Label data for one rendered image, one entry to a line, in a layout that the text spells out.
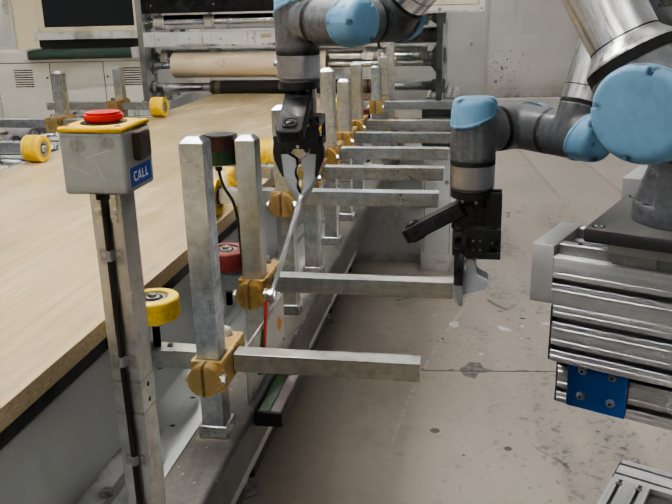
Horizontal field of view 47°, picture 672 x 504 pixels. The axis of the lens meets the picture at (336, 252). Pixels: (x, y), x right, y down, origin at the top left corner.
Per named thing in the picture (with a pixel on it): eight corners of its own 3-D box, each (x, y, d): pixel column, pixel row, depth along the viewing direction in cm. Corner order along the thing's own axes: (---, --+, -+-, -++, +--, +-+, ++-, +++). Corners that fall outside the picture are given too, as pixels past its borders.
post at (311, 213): (322, 273, 193) (316, 76, 179) (319, 278, 190) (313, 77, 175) (308, 273, 194) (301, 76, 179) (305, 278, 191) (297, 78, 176)
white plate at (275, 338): (286, 340, 154) (284, 292, 151) (250, 404, 130) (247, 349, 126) (284, 340, 154) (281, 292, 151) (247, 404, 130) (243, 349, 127)
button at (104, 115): (130, 124, 83) (128, 108, 83) (114, 130, 79) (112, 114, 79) (95, 124, 84) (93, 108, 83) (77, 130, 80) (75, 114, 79)
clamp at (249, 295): (282, 284, 149) (280, 259, 148) (263, 311, 137) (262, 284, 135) (253, 283, 150) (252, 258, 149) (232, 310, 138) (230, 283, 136)
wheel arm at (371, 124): (454, 128, 255) (454, 119, 254) (454, 130, 252) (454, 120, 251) (344, 128, 261) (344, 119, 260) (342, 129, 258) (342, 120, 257)
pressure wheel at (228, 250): (256, 297, 150) (252, 240, 146) (244, 313, 142) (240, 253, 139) (216, 295, 151) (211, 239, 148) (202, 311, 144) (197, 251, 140)
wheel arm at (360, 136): (451, 141, 232) (451, 129, 231) (451, 144, 228) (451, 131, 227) (288, 140, 240) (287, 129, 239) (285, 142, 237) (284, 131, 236)
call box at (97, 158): (155, 187, 86) (148, 116, 84) (129, 202, 80) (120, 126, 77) (96, 186, 88) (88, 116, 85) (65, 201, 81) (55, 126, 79)
